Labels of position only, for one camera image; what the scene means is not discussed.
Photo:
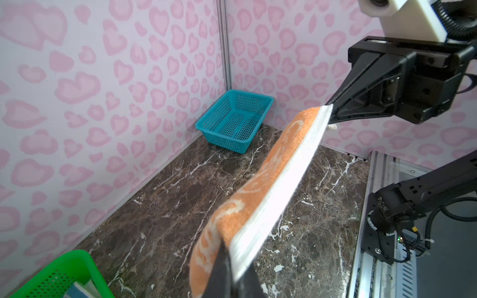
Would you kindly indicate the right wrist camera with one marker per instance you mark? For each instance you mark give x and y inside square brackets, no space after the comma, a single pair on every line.
[406,19]

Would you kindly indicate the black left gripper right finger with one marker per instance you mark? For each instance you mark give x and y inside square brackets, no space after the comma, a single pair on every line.
[249,285]

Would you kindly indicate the aluminium frame corner post right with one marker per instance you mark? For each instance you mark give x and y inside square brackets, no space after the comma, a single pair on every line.
[225,45]

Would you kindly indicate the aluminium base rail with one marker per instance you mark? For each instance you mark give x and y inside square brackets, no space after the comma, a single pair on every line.
[371,276]

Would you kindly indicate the green plastic basket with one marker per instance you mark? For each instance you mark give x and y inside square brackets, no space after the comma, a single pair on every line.
[55,279]

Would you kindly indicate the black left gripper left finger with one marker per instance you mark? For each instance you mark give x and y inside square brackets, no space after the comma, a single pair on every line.
[218,275]

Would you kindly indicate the teal plastic basket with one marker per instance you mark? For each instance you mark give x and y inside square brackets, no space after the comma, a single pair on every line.
[233,121]

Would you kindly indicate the blue patterned towel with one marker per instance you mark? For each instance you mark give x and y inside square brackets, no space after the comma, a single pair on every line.
[79,290]

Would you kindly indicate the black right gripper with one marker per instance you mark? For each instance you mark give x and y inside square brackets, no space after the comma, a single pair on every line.
[410,79]

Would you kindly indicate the orange patterned towel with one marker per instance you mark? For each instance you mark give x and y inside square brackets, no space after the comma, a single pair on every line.
[242,224]

